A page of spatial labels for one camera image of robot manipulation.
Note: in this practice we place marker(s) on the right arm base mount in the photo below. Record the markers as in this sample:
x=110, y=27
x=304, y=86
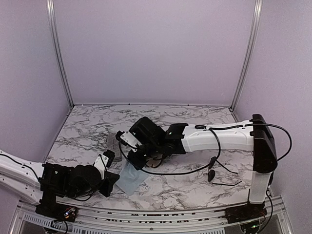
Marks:
x=245, y=212

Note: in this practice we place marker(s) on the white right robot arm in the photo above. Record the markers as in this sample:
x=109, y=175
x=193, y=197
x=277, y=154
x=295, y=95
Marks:
x=249, y=135

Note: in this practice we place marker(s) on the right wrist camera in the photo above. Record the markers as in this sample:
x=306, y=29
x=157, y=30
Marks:
x=127, y=139

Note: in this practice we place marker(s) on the aluminium front rail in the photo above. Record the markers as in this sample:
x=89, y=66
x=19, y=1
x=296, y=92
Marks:
x=216, y=220

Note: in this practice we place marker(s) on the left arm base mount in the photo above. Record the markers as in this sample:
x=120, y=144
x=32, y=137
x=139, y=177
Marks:
x=50, y=208

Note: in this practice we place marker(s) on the light blue cloth front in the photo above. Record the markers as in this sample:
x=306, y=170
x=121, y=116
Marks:
x=130, y=179

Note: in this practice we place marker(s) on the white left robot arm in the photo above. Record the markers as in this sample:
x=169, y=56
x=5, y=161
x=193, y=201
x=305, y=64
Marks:
x=33, y=180

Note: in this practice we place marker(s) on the black glasses case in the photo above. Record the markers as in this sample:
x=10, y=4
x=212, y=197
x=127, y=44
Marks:
x=154, y=162

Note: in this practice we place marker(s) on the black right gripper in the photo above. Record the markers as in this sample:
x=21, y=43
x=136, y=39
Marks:
x=139, y=164

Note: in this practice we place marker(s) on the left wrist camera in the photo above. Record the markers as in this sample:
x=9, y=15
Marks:
x=104, y=161

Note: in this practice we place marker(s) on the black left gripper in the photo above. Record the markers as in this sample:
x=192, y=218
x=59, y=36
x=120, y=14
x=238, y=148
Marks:
x=111, y=179

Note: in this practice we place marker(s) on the aluminium frame post right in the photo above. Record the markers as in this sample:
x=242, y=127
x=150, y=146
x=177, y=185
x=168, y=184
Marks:
x=258, y=4

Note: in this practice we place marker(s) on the aluminium frame post left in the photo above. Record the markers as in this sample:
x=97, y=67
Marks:
x=58, y=52

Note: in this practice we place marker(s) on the black rimless sunglasses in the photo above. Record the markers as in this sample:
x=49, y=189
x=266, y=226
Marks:
x=211, y=173

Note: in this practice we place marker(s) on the aluminium frame post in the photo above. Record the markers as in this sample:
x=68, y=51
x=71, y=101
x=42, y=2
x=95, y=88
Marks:
x=58, y=52
x=258, y=4

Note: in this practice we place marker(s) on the grey marbled glasses case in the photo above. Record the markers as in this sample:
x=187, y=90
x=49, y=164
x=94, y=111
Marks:
x=112, y=145

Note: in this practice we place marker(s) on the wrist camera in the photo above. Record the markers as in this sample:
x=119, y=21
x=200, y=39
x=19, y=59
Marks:
x=127, y=139
x=104, y=161

